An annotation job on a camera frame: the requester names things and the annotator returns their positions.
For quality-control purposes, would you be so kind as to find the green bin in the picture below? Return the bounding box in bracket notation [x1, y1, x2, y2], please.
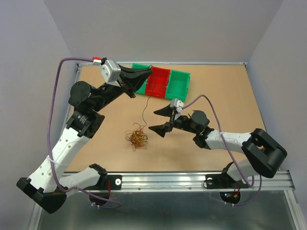
[165, 70, 190, 102]
[131, 63, 152, 94]

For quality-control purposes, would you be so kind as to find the red bin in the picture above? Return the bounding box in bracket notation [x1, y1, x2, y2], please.
[145, 67, 171, 98]

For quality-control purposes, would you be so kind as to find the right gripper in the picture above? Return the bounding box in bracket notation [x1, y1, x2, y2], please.
[148, 103, 199, 137]

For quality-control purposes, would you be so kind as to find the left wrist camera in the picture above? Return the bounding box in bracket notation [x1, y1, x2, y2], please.
[100, 59, 121, 87]

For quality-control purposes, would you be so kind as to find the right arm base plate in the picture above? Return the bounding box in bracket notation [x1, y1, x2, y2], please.
[203, 173, 248, 189]

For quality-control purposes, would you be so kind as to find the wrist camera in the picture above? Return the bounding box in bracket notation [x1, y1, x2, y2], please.
[170, 98, 184, 114]
[100, 59, 121, 87]

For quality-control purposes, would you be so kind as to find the left green bin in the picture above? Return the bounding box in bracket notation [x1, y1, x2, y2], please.
[131, 63, 152, 94]

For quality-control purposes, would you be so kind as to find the wire bundle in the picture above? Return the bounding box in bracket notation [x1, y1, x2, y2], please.
[125, 122, 149, 152]

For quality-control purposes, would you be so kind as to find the right green bin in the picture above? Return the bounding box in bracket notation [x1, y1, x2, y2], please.
[165, 70, 190, 102]

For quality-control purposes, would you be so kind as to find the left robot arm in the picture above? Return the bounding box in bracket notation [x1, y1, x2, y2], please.
[16, 64, 152, 214]

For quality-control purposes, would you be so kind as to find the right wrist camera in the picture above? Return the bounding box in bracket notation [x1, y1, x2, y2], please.
[170, 98, 184, 114]

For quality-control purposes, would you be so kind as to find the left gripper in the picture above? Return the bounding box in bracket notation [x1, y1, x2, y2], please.
[92, 64, 153, 112]

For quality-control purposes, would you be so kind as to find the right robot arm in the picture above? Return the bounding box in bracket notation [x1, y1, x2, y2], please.
[149, 105, 287, 189]

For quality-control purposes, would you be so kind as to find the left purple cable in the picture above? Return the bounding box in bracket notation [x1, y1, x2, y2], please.
[47, 57, 122, 210]

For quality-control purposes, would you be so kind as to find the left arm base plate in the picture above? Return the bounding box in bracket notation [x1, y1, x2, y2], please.
[85, 174, 122, 190]

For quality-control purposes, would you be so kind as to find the aluminium rail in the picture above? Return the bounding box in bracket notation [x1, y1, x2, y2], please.
[38, 170, 296, 192]

